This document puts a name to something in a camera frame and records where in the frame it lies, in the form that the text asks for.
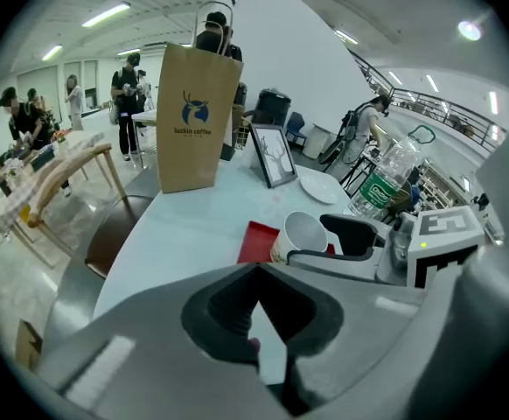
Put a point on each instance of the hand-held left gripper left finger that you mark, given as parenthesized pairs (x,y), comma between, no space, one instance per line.
(149,348)

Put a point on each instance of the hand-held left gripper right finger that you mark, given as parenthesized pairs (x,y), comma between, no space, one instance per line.
(368,344)

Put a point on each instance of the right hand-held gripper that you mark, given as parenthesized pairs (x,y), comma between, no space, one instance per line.
(438,234)

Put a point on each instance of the white cup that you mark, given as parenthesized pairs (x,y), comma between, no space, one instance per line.
(302,232)

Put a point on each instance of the red tray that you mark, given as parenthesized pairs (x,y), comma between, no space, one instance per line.
(256,243)

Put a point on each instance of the white plate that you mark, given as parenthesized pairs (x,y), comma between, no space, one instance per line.
(320,191)

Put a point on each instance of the clear bottle green label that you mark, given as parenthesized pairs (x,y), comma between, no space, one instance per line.
(381,182)

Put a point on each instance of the wooden chair brown seat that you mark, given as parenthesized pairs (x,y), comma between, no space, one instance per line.
(119,234)

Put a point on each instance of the brown wooden board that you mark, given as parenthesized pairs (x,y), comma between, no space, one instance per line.
(29,344)

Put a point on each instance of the pale blue tablecloth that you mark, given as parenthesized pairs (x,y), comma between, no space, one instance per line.
(193,234)

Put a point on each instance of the blue office chair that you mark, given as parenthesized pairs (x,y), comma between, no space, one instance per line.
(297,123)

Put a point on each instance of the black bin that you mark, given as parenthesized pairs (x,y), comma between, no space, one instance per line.
(240,93)
(272,107)

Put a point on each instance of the brown paper bag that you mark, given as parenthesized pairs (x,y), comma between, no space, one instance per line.
(193,147)

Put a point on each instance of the black tissue box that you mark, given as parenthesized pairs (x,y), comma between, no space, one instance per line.
(42,160)

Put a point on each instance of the pink checkered tablecloth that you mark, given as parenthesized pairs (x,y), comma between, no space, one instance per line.
(84,138)

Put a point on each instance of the small flower pot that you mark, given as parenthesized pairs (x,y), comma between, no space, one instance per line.
(59,136)

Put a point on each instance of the white metal table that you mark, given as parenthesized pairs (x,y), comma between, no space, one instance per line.
(145,116)

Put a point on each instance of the black deer picture frame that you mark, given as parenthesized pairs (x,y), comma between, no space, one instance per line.
(276,156)

